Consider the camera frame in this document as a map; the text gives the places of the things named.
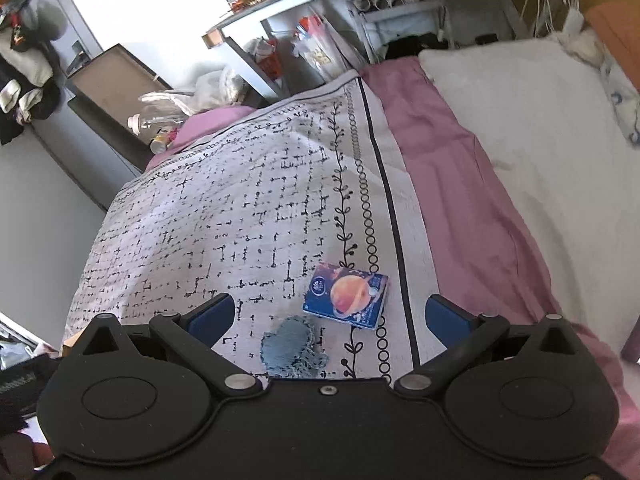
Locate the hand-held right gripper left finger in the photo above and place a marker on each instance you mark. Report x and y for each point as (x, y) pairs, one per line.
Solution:
(212, 315)

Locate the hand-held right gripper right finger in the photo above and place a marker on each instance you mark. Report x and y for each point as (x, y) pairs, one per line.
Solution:
(445, 317)

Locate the blue fluffy plush toy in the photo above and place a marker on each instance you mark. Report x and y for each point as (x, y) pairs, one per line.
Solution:
(292, 347)

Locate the white printed blanket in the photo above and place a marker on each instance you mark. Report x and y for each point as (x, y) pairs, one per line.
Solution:
(250, 200)

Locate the small plastic bottle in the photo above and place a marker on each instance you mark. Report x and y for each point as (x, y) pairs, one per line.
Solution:
(161, 144)

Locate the clear plastic bottle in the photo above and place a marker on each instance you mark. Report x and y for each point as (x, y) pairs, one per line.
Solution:
(155, 120)

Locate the white plastic bags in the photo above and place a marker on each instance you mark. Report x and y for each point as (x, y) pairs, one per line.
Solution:
(215, 87)

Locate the red plastic bag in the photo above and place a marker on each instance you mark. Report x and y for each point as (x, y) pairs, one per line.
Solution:
(267, 57)

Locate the pale floral duvet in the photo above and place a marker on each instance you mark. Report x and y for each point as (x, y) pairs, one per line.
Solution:
(617, 92)

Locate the printed clear plastic bag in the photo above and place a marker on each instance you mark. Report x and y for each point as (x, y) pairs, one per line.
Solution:
(320, 45)

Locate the hanging clothes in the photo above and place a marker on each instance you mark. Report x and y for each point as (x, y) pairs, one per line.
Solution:
(25, 75)

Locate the orange pillow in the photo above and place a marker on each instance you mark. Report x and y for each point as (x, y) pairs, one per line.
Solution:
(617, 30)

